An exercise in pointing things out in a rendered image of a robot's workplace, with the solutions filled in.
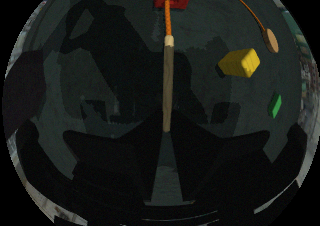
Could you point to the yellow block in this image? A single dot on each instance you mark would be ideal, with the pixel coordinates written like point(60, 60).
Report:
point(240, 62)

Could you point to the small green block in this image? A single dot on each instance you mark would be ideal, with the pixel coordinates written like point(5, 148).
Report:
point(275, 104)

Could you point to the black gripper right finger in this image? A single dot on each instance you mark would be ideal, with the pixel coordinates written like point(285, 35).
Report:
point(198, 153)

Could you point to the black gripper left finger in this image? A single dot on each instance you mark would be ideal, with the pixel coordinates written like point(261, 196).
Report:
point(135, 154)

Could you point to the orange string with tan wooden stick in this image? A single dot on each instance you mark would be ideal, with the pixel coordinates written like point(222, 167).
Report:
point(168, 65)

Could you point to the round wooden button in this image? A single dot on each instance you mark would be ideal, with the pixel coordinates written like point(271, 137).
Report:
point(270, 41)

